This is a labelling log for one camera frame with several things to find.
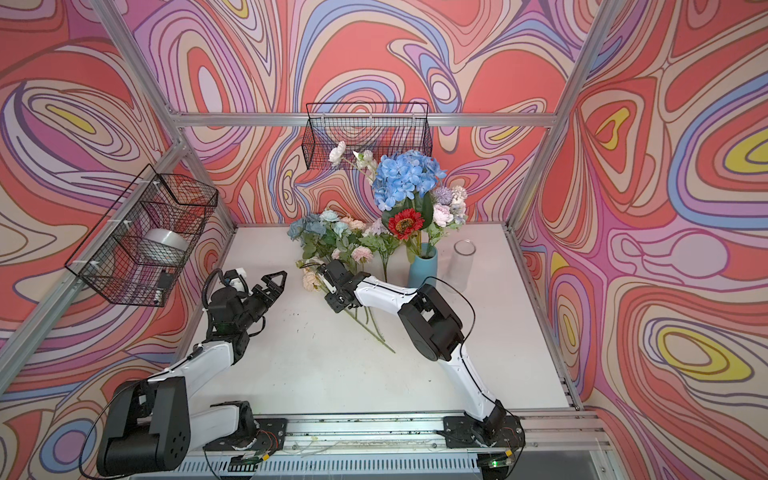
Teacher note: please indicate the teal ceramic vase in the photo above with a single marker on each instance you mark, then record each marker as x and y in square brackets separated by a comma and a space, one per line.
[423, 269]

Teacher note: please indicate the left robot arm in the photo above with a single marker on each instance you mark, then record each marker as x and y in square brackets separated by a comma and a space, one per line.
[149, 426]

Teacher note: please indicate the red gerbera flower stem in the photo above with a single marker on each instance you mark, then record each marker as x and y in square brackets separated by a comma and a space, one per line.
[406, 226]

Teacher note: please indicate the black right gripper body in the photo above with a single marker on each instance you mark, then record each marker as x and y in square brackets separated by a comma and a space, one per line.
[335, 283]

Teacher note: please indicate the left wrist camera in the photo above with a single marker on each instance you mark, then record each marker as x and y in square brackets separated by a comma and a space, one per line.
[236, 278]

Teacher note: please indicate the pink small flower bunch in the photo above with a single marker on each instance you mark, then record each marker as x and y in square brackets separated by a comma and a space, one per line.
[381, 241]

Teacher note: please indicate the black wire basket wall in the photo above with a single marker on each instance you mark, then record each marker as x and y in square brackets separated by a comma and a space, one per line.
[381, 127]
[117, 268]

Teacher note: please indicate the pink peony flower stem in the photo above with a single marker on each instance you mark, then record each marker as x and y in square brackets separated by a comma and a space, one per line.
[362, 255]

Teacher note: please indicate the bright blue hydrangea stem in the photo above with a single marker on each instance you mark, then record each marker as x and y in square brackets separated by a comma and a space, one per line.
[406, 181]

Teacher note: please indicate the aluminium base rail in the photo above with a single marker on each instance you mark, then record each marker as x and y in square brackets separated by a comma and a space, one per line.
[538, 445]

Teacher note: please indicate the dusty blue hydrangea stem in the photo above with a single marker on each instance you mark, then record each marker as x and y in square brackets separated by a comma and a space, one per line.
[322, 236]

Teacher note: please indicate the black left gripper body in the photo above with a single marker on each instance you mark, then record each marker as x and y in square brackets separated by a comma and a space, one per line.
[260, 294]

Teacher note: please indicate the black wire basket left wall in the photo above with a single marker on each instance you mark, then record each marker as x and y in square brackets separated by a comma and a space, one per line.
[117, 268]

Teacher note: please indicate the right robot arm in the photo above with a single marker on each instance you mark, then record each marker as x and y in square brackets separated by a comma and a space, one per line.
[435, 331]

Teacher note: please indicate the black wire basket back wall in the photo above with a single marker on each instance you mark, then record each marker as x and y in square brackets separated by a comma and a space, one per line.
[381, 127]

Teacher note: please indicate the clear glass cup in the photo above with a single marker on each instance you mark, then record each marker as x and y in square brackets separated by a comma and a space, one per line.
[462, 261]

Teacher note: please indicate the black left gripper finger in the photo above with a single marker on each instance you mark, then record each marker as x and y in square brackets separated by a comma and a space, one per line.
[275, 276]
[268, 292]

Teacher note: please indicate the white poppy flower stem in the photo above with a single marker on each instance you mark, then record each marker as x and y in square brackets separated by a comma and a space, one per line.
[362, 161]

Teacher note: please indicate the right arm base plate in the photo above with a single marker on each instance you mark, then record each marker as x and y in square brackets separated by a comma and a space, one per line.
[464, 432]

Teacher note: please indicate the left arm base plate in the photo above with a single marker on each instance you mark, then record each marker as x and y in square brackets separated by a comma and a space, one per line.
[266, 437]

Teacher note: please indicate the purple and pink mixed bouquet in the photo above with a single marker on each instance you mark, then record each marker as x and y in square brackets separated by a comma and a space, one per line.
[449, 212]

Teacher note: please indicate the cream rose spray stem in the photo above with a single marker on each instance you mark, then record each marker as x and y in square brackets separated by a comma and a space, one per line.
[313, 279]

